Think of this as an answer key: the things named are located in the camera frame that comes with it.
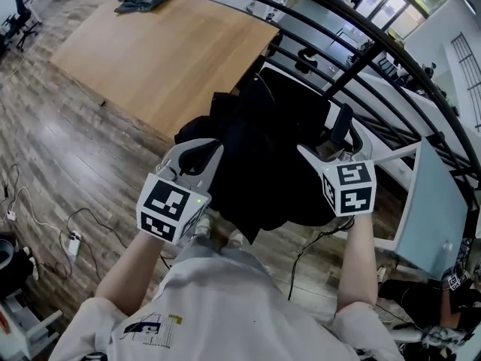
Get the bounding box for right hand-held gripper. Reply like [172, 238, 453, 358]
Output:
[296, 120, 377, 218]

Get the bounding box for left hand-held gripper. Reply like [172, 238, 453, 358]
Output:
[136, 138, 225, 244]

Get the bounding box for black clothing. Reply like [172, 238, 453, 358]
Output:
[174, 84, 341, 244]

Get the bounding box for black office chair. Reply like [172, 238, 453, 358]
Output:
[257, 65, 355, 147]

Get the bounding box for person's right forearm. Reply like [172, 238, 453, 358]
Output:
[335, 209, 380, 312]

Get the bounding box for person's left forearm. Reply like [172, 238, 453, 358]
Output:
[95, 216, 197, 317]

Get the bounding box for black swivel chair with wheels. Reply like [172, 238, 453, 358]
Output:
[1, 0, 43, 53]

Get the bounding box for person's left white shoe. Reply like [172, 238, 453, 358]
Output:
[192, 208, 216, 239]

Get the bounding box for person's white shoe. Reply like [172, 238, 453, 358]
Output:
[192, 208, 216, 239]
[226, 230, 246, 250]

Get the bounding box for person's right white shoe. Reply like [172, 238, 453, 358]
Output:
[226, 230, 246, 250]

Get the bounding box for person's grey trousers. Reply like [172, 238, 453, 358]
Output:
[173, 235, 281, 293]

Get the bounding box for black metal railing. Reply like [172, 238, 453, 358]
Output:
[175, 0, 481, 217]

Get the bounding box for pale blue panel board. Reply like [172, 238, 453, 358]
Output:
[393, 137, 470, 282]

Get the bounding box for white power strip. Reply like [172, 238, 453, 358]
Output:
[66, 230, 83, 257]

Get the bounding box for large glass window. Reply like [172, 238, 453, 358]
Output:
[355, 0, 452, 40]

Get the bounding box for person's white printed shirt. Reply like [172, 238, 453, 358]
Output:
[47, 256, 406, 361]

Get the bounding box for black bag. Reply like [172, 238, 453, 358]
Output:
[0, 231, 40, 302]

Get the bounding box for black floor cable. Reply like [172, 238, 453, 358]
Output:
[36, 206, 131, 282]
[286, 216, 356, 302]

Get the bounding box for black barred wall grate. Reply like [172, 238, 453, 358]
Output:
[449, 31, 481, 133]

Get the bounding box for white floor cable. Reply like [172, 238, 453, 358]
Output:
[0, 185, 72, 242]

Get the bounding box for white equipment frame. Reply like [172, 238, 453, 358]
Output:
[0, 294, 64, 361]

